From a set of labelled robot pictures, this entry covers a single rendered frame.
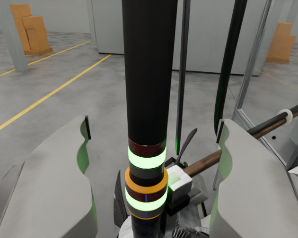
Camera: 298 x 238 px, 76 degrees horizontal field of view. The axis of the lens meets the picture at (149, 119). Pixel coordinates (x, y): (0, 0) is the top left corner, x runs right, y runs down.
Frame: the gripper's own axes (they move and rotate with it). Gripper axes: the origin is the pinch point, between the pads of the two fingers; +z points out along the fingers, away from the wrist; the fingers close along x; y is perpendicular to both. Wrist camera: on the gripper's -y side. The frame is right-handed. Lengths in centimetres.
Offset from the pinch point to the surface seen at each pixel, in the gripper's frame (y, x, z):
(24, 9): 22, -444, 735
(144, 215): 11.7, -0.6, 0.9
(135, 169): 6.3, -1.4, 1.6
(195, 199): 55, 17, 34
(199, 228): 55, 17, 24
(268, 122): 10.1, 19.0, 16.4
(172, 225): 18.3, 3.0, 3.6
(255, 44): 17, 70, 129
